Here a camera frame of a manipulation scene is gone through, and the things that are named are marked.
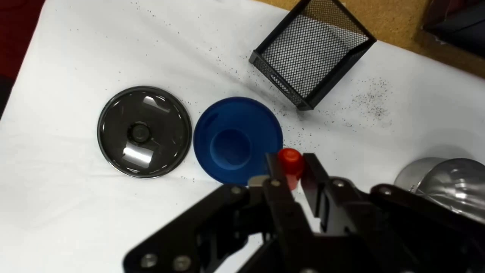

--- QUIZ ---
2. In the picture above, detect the blue plastic cup bowl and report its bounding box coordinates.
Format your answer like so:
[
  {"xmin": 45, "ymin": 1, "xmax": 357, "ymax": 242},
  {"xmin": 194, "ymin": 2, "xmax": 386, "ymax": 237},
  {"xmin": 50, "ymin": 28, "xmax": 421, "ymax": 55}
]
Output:
[{"xmin": 194, "ymin": 96, "xmax": 283, "ymax": 184}]

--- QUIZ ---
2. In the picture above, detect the black mesh wire basket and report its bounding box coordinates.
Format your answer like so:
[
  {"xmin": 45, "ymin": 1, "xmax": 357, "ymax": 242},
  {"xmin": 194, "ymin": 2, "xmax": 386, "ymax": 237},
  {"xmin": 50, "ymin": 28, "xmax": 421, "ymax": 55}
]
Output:
[{"xmin": 248, "ymin": 0, "xmax": 376, "ymax": 110}]

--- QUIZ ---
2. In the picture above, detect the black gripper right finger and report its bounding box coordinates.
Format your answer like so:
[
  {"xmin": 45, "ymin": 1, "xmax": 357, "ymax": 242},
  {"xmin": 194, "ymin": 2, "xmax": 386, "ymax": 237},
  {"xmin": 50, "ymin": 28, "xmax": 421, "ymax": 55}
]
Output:
[{"xmin": 301, "ymin": 152, "xmax": 485, "ymax": 273}]

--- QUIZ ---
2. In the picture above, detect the dark round pot lid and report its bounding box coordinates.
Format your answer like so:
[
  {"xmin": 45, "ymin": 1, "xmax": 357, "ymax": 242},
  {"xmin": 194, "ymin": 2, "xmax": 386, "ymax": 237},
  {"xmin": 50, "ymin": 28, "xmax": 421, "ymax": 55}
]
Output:
[{"xmin": 97, "ymin": 86, "xmax": 192, "ymax": 177}]

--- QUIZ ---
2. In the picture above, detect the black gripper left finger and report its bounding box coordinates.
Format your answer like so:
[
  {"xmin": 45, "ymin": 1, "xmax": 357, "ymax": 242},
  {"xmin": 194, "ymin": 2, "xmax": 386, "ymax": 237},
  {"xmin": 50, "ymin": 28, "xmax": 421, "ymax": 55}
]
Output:
[{"xmin": 122, "ymin": 152, "xmax": 309, "ymax": 273}]

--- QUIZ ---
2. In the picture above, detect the red capped marker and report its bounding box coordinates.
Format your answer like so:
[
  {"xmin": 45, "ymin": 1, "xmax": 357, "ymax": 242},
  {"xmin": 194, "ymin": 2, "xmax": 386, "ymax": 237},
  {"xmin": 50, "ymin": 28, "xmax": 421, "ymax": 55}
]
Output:
[{"xmin": 277, "ymin": 146, "xmax": 304, "ymax": 189}]

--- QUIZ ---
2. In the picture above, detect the white table cloth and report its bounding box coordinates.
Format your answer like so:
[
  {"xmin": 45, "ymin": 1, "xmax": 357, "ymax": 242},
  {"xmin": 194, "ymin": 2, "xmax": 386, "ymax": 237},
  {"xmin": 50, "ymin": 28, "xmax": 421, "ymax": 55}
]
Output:
[{"xmin": 0, "ymin": 0, "xmax": 485, "ymax": 273}]

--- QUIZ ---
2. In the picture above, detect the small steel bowl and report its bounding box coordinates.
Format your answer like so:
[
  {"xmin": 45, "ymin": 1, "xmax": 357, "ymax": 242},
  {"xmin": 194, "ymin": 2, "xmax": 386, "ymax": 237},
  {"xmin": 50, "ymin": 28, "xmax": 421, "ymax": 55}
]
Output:
[{"xmin": 394, "ymin": 157, "xmax": 485, "ymax": 222}]

